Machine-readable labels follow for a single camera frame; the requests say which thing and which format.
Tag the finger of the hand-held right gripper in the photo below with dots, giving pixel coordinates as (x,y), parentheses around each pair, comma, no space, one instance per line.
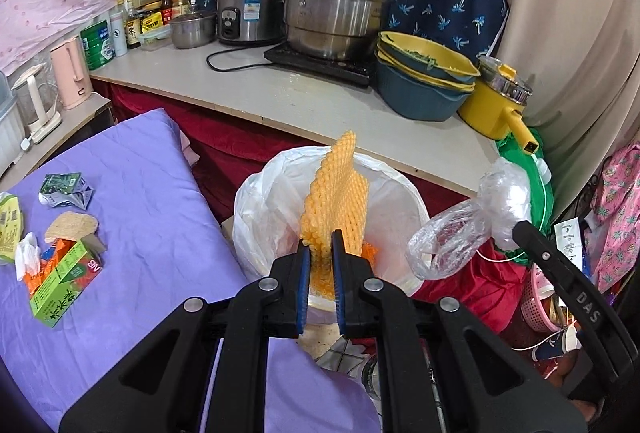
(530,238)

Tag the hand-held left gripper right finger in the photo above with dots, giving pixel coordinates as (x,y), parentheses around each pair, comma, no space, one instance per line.
(339,293)

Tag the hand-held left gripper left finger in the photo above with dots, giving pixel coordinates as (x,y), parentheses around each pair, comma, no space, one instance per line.
(303,293)

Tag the orange plastic bag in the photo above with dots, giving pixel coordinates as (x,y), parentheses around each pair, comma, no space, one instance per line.
(371,254)

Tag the clear plastic bag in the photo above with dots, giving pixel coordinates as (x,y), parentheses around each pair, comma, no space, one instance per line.
(450,238)

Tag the waste bin with white liner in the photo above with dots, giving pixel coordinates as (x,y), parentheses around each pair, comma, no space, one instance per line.
(270,213)

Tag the yellow foam net sleeve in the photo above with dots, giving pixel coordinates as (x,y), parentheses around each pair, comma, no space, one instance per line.
(335,193)

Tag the green rectangular box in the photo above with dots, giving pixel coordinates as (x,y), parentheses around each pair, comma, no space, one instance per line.
(65,283)

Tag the orange snack wrapper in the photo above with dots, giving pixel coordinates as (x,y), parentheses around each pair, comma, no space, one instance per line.
(47,265)

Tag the white paper tag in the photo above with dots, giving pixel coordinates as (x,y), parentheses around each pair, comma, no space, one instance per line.
(567,240)

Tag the pink plastic basket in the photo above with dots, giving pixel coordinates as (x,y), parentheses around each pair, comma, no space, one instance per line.
(537,308)

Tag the pink pineapple print cloth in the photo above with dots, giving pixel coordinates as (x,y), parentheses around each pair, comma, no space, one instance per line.
(617,213)

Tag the yellow electric pot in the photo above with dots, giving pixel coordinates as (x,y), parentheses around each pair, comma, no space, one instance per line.
(487,113)

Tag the purple cloth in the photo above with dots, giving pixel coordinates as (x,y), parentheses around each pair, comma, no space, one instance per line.
(150,238)

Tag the dark blue basin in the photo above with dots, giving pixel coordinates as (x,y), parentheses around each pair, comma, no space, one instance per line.
(420,105)

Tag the red cloth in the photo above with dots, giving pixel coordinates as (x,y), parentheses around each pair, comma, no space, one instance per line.
(225,138)

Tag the yellow colander basin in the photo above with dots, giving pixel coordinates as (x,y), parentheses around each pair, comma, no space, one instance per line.
(400,40)
(425,86)

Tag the beige curtain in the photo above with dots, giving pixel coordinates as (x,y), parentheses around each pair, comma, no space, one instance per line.
(565,38)

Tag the black induction cooktop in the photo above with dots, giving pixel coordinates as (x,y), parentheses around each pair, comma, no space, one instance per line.
(325,68)

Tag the tan sponge piece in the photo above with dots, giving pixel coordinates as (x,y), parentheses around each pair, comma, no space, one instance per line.
(70,225)

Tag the crushed green drink carton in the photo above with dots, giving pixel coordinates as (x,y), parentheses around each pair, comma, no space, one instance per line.
(65,192)

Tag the white crumpled tissue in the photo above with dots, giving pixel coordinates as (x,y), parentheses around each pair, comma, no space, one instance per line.
(27,258)

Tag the small steel lidded pot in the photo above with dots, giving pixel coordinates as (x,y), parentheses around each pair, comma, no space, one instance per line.
(192,32)

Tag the steel rice cooker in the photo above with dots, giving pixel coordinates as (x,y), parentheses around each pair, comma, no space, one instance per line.
(247,13)

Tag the clear food container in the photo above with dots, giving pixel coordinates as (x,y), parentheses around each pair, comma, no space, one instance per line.
(154,40)

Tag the yellow-green packet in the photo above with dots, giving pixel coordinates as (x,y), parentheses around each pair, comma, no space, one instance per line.
(10,228)

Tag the yellow packet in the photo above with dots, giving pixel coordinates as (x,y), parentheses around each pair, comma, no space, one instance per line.
(151,22)

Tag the dark bottle white label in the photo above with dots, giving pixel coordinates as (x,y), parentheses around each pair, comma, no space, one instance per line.
(132,32)

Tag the yellow oil bottle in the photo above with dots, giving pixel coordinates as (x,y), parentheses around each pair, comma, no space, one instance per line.
(181,5)

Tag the white plug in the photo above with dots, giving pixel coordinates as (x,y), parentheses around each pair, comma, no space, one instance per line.
(26,145)

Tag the tall dark sauce bottle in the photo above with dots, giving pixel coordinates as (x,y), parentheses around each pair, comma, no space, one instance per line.
(166,8)

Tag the green tin can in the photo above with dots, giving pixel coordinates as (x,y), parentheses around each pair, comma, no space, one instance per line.
(97,48)

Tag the pink electric kettle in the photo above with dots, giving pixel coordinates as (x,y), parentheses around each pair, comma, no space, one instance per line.
(70,73)

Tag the white dish box clear lid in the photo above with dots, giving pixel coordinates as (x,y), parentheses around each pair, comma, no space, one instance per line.
(10,133)

